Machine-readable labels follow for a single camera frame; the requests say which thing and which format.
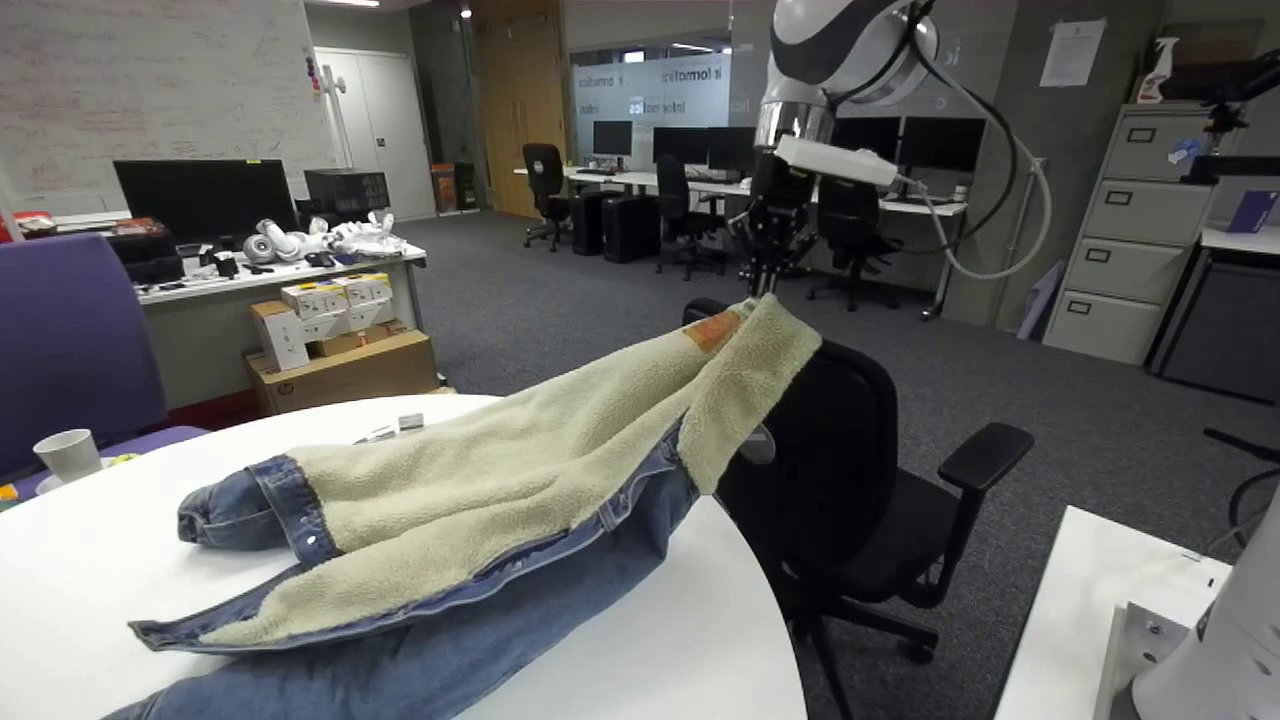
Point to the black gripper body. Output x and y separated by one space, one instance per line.
777 212

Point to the black office chair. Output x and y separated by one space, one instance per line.
840 525

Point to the denim coat with sherpa lining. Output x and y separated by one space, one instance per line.
464 534

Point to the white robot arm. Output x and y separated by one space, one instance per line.
824 54

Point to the white robot base platform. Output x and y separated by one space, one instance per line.
1129 626

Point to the purple office chair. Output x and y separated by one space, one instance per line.
74 352

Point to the grey filing cabinet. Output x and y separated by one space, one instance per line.
1133 236

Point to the large cardboard box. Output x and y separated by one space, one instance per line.
380 367

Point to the black monitor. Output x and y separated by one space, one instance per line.
207 198

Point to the white paper cup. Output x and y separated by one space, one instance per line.
71 453

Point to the white round table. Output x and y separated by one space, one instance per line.
211 581

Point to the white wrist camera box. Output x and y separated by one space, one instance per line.
838 163

